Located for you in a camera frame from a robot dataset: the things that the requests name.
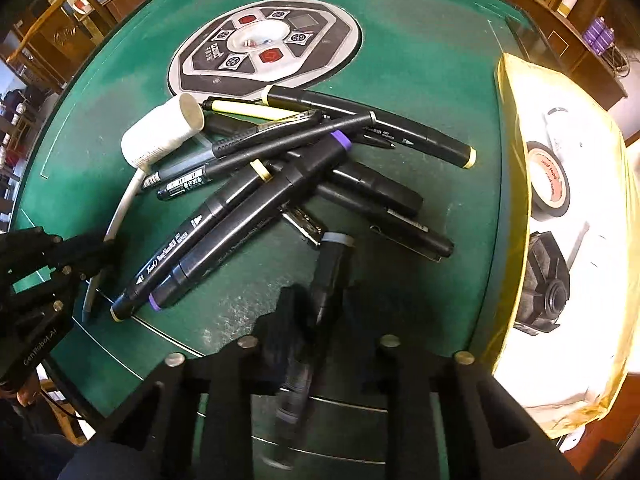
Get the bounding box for black marker grey cap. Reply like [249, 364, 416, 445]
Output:
[264, 232, 355, 470]

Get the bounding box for black clip pen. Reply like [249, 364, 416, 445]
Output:
[316, 183, 454, 262]

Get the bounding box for white cable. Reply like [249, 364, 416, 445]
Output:
[81, 167, 147, 321]

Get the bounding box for black marker purple band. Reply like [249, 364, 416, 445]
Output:
[149, 130, 352, 310]

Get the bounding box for black fineliner pen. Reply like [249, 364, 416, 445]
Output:
[156, 110, 376, 200]

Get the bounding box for black spool reel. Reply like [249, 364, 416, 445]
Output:
[514, 232, 570, 336]

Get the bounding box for white plastic cylinder tube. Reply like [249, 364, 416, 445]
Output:
[120, 93, 205, 169]

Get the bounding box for yellow barrel pen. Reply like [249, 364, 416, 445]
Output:
[201, 99, 295, 120]

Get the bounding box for black tape roll red core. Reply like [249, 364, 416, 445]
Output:
[526, 141, 570, 221]

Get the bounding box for black marker gold band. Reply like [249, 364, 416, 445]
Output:
[110, 158, 271, 322]

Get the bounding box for white bottle with label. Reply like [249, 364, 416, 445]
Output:
[544, 106, 582, 162]

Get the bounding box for yellow-edged white cardboard box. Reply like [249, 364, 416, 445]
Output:
[492, 53, 639, 438]

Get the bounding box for wooden chair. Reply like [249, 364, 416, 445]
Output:
[1, 0, 116, 94]

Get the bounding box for octagonal mahjong table control panel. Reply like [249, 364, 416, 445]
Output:
[167, 0, 362, 102]

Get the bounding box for purple bottles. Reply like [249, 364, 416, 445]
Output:
[582, 16, 615, 56]

